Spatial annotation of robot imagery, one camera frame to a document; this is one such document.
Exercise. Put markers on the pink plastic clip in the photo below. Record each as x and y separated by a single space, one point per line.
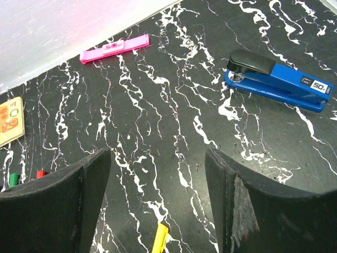
115 48

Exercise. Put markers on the yellow pen cap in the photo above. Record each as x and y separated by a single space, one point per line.
160 239

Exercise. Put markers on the green-tipped white pen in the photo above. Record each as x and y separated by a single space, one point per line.
14 179

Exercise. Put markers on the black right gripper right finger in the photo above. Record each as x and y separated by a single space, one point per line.
254 213

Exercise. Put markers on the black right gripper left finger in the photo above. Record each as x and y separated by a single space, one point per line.
57 212

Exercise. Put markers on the blue clamp tool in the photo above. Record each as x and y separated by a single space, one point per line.
263 76

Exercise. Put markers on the red-tipped white pen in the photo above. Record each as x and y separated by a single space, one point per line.
41 174

